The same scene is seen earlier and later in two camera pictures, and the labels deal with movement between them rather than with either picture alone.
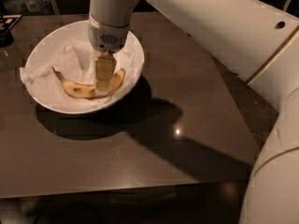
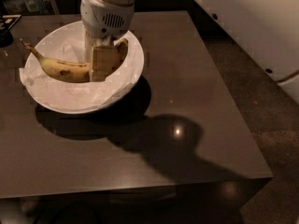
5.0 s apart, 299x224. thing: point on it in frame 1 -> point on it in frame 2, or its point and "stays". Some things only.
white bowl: [67, 49] stays
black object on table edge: [7, 22] stays
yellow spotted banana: [89, 91] -> [72, 72]
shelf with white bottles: [28, 0] stays
